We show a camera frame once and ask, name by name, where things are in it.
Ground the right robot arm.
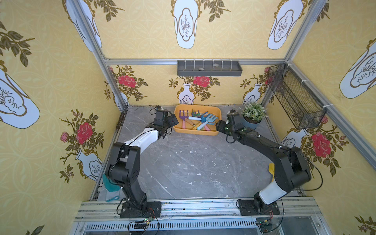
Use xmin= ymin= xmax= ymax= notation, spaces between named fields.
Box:
xmin=216 ymin=110 xmax=312 ymax=210

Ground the grey wall shelf tray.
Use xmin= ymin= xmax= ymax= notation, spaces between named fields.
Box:
xmin=177 ymin=60 xmax=243 ymax=77

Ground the green rake wooden handle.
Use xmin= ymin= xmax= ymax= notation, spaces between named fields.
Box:
xmin=192 ymin=110 xmax=202 ymax=118

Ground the light blue hand rake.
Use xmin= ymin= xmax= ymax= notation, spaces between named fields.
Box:
xmin=197 ymin=114 xmax=218 ymax=130

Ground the green rubber glove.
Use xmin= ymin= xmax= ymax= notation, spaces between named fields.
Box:
xmin=102 ymin=174 xmax=120 ymax=193

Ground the black wire mesh basket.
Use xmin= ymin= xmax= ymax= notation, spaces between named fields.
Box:
xmin=266 ymin=64 xmax=327 ymax=129

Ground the potted green plant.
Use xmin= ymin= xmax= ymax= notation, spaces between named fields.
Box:
xmin=241 ymin=102 xmax=267 ymax=130

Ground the orange plastic storage tray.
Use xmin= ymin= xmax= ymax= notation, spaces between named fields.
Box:
xmin=173 ymin=104 xmax=221 ymax=136

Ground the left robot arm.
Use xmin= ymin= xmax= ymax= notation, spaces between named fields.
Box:
xmin=104 ymin=106 xmax=178 ymax=215

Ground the dark blue rake yellow handle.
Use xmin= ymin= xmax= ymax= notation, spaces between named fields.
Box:
xmin=193 ymin=112 xmax=208 ymax=130

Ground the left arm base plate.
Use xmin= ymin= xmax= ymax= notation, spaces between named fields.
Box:
xmin=119 ymin=201 xmax=162 ymax=218

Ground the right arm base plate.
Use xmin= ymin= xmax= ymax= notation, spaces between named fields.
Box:
xmin=236 ymin=199 xmax=281 ymax=216

